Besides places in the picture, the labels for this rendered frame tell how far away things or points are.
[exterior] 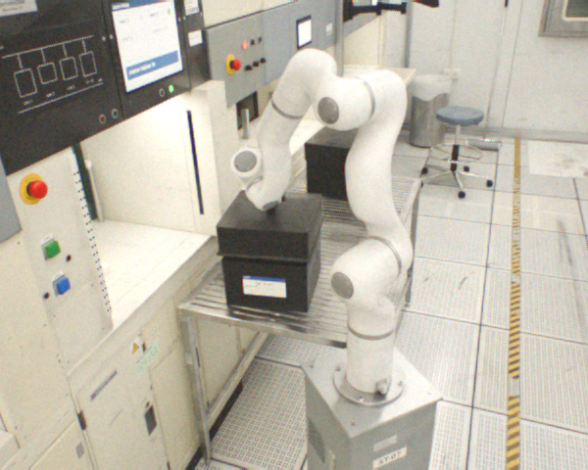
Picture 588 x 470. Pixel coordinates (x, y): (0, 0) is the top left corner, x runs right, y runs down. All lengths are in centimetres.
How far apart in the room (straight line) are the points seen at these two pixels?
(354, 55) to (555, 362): 287
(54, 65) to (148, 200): 86
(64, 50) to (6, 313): 58
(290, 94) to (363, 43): 342
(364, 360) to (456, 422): 116
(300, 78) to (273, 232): 55
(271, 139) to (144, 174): 80
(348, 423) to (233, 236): 63
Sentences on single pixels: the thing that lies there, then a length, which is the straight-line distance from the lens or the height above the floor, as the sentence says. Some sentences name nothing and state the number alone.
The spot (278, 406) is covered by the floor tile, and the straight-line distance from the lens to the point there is 250.
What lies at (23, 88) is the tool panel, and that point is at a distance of 127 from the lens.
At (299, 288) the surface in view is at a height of 85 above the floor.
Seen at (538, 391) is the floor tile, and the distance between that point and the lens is 274.
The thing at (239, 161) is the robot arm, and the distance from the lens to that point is 143.
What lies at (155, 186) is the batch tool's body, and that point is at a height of 104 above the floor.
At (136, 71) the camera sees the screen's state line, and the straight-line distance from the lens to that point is 156.
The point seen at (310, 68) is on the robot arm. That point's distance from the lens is 119.
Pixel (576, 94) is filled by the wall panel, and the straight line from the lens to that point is 581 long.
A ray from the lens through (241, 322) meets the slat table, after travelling 173.
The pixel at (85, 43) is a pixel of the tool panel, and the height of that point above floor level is 161.
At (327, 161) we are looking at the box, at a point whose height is 94.
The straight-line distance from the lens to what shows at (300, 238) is 159.
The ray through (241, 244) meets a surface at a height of 100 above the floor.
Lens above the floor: 180
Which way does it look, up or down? 29 degrees down
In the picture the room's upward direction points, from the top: 2 degrees counter-clockwise
